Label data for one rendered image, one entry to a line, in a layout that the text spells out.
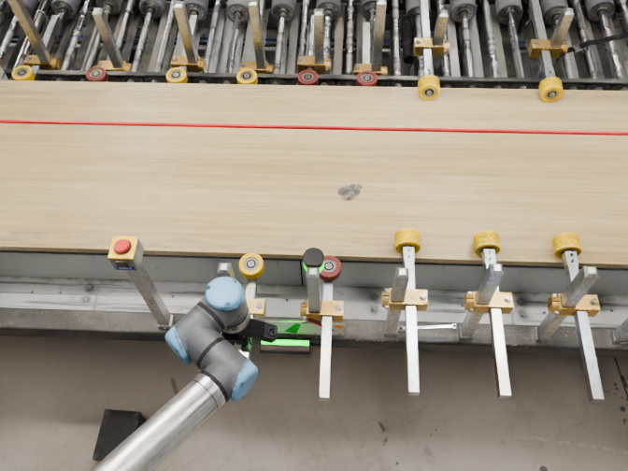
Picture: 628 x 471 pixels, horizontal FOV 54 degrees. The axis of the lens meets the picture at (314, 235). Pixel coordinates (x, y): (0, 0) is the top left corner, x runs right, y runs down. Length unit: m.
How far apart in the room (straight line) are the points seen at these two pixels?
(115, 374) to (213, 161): 1.16
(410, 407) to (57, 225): 1.59
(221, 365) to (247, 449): 1.33
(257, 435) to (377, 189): 1.19
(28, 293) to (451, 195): 1.57
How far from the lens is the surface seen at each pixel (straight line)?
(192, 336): 1.47
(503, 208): 2.18
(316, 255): 1.76
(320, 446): 2.71
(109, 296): 2.39
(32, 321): 2.36
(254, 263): 2.00
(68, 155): 2.43
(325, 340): 1.92
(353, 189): 2.12
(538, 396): 2.91
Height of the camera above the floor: 2.65
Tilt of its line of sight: 59 degrees down
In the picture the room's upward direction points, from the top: 3 degrees counter-clockwise
